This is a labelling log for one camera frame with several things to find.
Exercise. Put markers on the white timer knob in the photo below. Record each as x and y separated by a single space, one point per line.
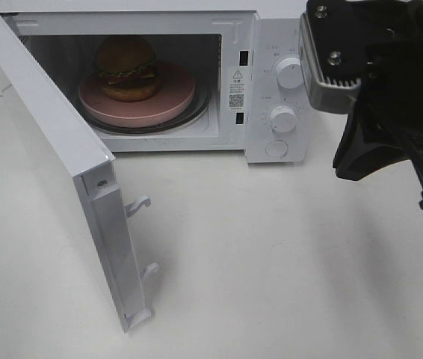
283 119

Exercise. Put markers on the white power knob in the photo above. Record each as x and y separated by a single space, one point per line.
288 72

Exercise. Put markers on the glass turntable plate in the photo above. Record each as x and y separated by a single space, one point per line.
195 110

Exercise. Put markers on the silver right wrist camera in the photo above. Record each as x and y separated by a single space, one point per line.
341 42

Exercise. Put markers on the white warning label sticker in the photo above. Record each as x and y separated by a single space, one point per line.
237 81

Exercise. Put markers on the round white door button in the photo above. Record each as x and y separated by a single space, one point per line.
276 149

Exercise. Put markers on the burger with lettuce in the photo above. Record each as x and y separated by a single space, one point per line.
126 68

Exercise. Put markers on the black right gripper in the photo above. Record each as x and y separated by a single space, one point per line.
387 126

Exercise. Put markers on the white microwave door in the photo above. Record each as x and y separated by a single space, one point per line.
75 171

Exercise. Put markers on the pink round plate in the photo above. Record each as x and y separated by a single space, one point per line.
175 94

